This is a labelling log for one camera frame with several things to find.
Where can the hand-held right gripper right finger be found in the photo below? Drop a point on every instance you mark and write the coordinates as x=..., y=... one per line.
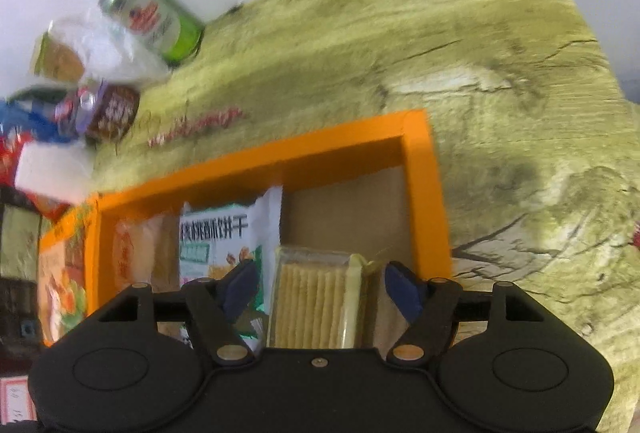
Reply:
x=405, y=290

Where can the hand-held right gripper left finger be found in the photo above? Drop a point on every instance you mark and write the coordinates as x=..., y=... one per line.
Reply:
x=240, y=287

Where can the green biscuit packet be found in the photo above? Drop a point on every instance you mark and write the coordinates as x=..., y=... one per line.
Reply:
x=215, y=233

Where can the clear cracker packet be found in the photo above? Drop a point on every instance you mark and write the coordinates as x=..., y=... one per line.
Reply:
x=310, y=298

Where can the round pastry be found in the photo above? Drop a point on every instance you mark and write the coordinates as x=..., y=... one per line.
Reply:
x=140, y=248

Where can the orange cardboard box tray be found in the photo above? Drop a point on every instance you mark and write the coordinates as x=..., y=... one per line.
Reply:
x=420, y=173

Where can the orange printed box lid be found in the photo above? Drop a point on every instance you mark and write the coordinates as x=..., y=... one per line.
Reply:
x=62, y=283

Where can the green wood-grain desktop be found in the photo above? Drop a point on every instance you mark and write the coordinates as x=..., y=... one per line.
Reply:
x=500, y=63

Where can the brown jar purple lid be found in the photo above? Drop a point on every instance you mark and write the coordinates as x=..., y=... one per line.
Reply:
x=117, y=110

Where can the white cup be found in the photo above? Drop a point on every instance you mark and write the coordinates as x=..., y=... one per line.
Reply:
x=50, y=170

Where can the wood-grain side panel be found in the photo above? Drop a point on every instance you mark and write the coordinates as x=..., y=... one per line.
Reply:
x=20, y=238

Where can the pink labelled small bottle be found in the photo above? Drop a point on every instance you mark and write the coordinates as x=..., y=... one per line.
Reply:
x=75, y=113

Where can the blue water bottle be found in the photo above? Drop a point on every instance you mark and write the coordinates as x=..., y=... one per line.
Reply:
x=30, y=123

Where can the white plastic bag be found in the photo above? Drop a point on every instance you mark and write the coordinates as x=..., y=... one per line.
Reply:
x=110, y=53

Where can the red snack packet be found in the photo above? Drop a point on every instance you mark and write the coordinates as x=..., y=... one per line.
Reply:
x=5, y=158

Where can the green beer can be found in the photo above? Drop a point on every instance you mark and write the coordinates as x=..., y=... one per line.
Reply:
x=155, y=20

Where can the dark green bag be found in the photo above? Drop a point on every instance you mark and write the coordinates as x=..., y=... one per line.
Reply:
x=35, y=94

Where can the yellow-green snack bag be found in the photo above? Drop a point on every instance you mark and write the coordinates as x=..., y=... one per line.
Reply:
x=60, y=60

